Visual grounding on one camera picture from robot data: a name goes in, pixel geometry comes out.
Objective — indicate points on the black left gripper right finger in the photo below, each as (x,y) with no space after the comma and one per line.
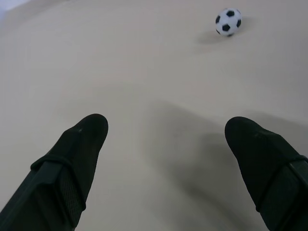
(267,166)

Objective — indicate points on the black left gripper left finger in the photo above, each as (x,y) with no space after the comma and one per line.
(60,175)

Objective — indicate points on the small black-white soccer ball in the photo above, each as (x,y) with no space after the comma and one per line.
(228,22)

